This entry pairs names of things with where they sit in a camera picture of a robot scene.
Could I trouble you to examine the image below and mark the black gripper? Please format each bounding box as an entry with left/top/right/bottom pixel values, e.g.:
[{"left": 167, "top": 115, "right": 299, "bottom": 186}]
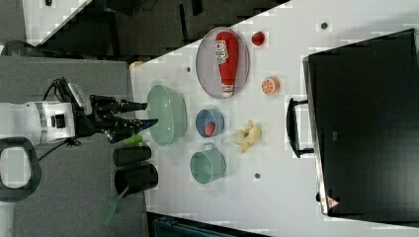
[{"left": 74, "top": 95, "right": 158, "bottom": 143}]

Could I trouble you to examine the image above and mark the peeled yellow toy banana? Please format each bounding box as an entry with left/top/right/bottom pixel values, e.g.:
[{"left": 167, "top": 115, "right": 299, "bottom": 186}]
[{"left": 230, "top": 120, "right": 262, "bottom": 153}]

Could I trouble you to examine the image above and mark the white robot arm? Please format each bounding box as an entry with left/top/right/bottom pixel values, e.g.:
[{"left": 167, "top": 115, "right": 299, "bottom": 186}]
[{"left": 1, "top": 95, "right": 158, "bottom": 145}]

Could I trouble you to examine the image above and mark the black toaster oven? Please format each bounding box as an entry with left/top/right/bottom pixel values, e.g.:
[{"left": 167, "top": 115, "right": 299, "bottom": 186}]
[{"left": 303, "top": 29, "right": 419, "bottom": 227}]

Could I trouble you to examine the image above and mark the green plastic colander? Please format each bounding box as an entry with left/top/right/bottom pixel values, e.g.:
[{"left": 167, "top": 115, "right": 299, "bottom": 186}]
[{"left": 147, "top": 85, "right": 187, "bottom": 146}]

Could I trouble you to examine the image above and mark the large black cup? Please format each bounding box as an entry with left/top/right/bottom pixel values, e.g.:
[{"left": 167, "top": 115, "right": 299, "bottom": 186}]
[{"left": 115, "top": 164, "right": 158, "bottom": 196}]

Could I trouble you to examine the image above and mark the green spatula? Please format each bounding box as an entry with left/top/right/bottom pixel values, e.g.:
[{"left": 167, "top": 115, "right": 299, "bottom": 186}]
[{"left": 101, "top": 188, "right": 128, "bottom": 225}]

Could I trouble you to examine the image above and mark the blue bowl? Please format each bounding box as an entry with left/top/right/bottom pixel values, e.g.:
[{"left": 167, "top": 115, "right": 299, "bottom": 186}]
[{"left": 196, "top": 110, "right": 224, "bottom": 138}]

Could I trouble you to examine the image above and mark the red toy in bowl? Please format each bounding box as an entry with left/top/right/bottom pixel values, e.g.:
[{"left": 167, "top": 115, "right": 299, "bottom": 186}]
[{"left": 205, "top": 122, "right": 215, "bottom": 137}]

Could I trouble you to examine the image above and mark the green mug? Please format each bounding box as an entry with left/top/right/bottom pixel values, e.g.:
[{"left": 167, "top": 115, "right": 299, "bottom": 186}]
[{"left": 190, "top": 143, "right": 226, "bottom": 185}]

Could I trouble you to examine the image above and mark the grey oval plate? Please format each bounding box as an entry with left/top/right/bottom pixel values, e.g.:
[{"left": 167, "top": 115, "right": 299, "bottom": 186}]
[{"left": 196, "top": 28, "right": 250, "bottom": 99}]

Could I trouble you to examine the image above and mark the red ketchup bottle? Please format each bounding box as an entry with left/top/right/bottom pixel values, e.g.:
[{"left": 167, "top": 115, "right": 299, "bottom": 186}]
[{"left": 214, "top": 32, "right": 239, "bottom": 98}]

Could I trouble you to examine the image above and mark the orange slice toy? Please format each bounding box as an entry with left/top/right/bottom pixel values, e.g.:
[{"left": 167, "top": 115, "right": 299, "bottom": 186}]
[{"left": 261, "top": 77, "right": 280, "bottom": 96}]

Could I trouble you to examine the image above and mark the red toy strawberry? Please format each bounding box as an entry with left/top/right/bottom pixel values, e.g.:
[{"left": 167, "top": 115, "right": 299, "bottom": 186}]
[{"left": 251, "top": 32, "right": 265, "bottom": 46}]

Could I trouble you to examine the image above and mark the green handled utensil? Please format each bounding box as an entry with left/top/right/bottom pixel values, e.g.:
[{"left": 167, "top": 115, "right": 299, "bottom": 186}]
[{"left": 123, "top": 134, "right": 143, "bottom": 145}]

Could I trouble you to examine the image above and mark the black oven door handle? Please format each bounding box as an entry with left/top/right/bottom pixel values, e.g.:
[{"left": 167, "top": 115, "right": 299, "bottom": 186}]
[{"left": 286, "top": 98, "right": 314, "bottom": 158}]

